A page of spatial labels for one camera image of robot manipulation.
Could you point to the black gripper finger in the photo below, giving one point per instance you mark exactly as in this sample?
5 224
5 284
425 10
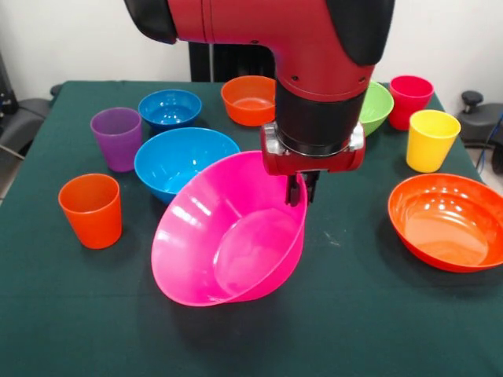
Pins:
292 190
312 188

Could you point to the lemon yellow plastic cup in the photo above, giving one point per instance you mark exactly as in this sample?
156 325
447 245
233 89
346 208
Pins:
430 145

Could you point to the crimson plastic cup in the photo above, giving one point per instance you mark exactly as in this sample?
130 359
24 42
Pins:
408 98

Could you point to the pink large plastic bowl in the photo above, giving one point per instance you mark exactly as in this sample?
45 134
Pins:
220 243

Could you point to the purple plastic cup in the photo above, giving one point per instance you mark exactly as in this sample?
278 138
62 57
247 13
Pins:
116 141

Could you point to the orange plastic cup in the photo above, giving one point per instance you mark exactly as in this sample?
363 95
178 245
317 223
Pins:
92 220

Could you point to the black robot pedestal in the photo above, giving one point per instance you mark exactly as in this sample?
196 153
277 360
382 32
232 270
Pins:
228 63

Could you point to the light blue medium bowl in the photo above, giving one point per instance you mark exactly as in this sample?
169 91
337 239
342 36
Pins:
177 165

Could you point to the dark green tablecloth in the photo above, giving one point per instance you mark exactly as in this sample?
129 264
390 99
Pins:
393 334

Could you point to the orange shallow plastic bowl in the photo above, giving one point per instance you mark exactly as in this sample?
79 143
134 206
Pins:
448 228

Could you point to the orange small plastic bowl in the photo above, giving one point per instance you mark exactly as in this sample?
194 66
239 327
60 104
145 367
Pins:
247 102

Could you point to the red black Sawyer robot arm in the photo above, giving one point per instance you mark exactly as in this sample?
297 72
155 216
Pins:
298 47

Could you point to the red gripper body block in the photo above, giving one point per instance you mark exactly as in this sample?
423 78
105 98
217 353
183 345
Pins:
314 163

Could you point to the black pedestal foot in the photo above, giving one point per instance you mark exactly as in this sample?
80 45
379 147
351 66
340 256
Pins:
477 118
23 118

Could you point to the dark blue small bowl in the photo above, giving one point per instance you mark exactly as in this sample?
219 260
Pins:
169 110

